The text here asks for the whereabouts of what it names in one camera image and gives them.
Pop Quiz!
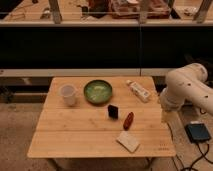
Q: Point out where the wooden folding table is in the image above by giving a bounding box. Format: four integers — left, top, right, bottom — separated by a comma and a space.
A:
28, 76, 176, 159

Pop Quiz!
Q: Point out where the white rectangular sponge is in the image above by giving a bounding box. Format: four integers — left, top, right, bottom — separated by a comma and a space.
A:
116, 131, 140, 153

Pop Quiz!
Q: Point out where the black eraser block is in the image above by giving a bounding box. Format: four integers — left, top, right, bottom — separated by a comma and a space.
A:
108, 105, 118, 119

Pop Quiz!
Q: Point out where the clear plastic measuring cup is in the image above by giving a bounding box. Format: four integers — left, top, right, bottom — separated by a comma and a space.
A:
59, 84, 77, 106

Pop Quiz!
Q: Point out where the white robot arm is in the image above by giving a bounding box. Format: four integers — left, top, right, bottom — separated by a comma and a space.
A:
159, 63, 213, 117

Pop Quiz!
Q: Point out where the black cable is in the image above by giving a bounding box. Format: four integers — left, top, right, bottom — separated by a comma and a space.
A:
166, 123, 213, 171

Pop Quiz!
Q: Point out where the red brown sausage toy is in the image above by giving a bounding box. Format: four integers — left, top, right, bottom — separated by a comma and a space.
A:
123, 112, 134, 130

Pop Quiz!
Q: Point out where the black power box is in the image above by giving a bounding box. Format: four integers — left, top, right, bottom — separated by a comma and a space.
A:
185, 123, 211, 143

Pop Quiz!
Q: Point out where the white tube bottle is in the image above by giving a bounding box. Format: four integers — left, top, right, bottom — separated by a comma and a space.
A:
126, 80, 150, 103

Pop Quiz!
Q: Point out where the green round plate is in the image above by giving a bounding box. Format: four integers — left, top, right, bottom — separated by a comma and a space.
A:
83, 80, 113, 105

